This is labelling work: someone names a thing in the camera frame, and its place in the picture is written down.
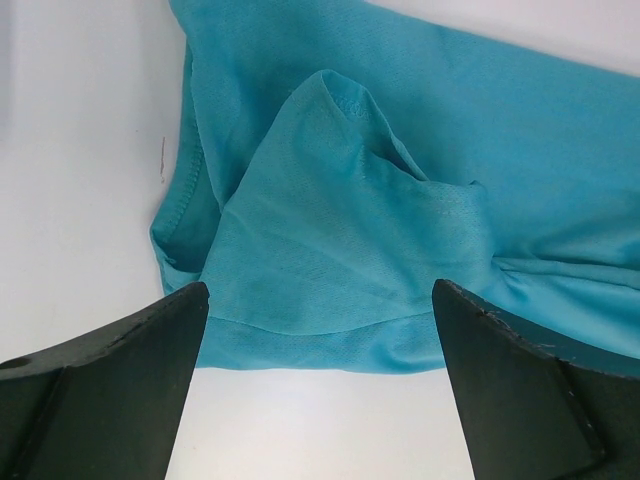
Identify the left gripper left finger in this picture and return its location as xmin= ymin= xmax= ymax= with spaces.
xmin=1 ymin=282 xmax=209 ymax=479

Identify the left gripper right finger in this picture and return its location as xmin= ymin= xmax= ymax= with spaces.
xmin=432 ymin=279 xmax=639 ymax=480

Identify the teal t shirt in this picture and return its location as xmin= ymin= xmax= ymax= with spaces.
xmin=150 ymin=1 xmax=639 ymax=374

